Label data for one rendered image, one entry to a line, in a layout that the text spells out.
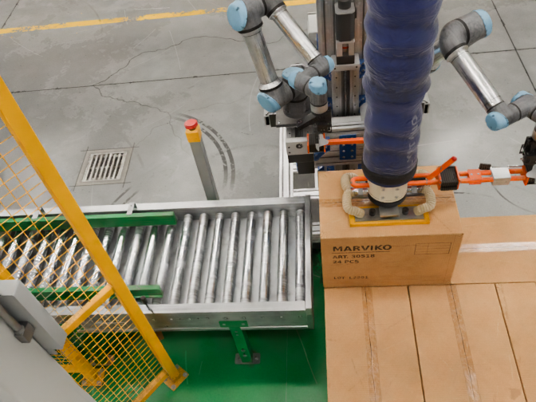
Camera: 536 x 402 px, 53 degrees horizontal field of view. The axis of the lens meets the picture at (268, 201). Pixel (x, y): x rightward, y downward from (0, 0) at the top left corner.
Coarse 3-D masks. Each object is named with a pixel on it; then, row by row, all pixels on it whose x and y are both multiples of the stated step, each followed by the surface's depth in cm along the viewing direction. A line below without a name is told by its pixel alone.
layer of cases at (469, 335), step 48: (480, 240) 267; (528, 240) 264; (336, 288) 259; (384, 288) 256; (432, 288) 253; (480, 288) 250; (528, 288) 247; (336, 336) 243; (384, 336) 240; (432, 336) 238; (480, 336) 235; (528, 336) 233; (336, 384) 229; (384, 384) 226; (432, 384) 224; (480, 384) 222; (528, 384) 219
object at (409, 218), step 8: (368, 208) 234; (376, 208) 234; (400, 208) 232; (408, 208) 232; (352, 216) 233; (368, 216) 232; (376, 216) 231; (400, 216) 230; (408, 216) 229; (416, 216) 229; (424, 216) 229; (352, 224) 231; (360, 224) 230; (368, 224) 230; (376, 224) 230; (384, 224) 229; (392, 224) 229; (400, 224) 229; (408, 224) 229
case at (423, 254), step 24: (432, 168) 248; (336, 192) 246; (336, 216) 237; (432, 216) 231; (456, 216) 229; (336, 240) 230; (360, 240) 230; (384, 240) 229; (408, 240) 228; (432, 240) 228; (456, 240) 227; (336, 264) 244; (360, 264) 244; (384, 264) 243; (408, 264) 242; (432, 264) 242
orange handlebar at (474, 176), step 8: (328, 144) 249; (520, 168) 225; (360, 176) 232; (416, 176) 229; (424, 176) 228; (472, 176) 224; (480, 176) 224; (512, 176) 222; (520, 176) 222; (352, 184) 230; (360, 184) 229; (368, 184) 228; (408, 184) 227; (416, 184) 226; (424, 184) 226; (432, 184) 226
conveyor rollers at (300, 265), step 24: (192, 216) 301; (216, 216) 297; (264, 216) 293; (288, 216) 293; (0, 240) 304; (48, 240) 301; (72, 240) 298; (120, 240) 293; (168, 240) 290; (216, 240) 286; (264, 240) 282; (72, 264) 289; (144, 264) 281; (168, 264) 282; (192, 264) 279; (216, 264) 277; (264, 264) 272; (192, 288) 268; (264, 288) 263
